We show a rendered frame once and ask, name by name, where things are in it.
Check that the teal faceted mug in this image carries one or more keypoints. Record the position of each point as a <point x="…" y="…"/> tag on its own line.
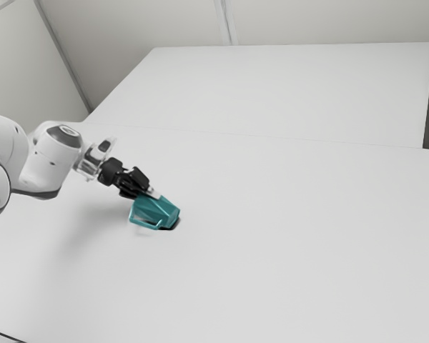
<point x="155" y="211"/>

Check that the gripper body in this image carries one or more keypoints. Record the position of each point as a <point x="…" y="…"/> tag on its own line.
<point x="111" y="172"/>

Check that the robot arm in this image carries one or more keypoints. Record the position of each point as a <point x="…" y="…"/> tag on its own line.
<point x="46" y="157"/>

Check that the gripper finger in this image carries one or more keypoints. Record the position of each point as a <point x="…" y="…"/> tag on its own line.
<point x="128" y="188"/>
<point x="141" y="181"/>

